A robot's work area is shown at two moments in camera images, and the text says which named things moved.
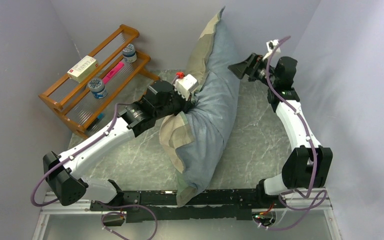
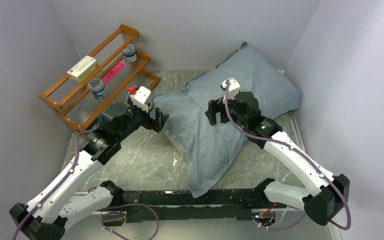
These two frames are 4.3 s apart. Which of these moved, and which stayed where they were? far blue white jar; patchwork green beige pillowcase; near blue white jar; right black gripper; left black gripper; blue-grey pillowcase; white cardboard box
Moved: blue-grey pillowcase; patchwork green beige pillowcase; left black gripper; right black gripper
Stayed: far blue white jar; near blue white jar; white cardboard box
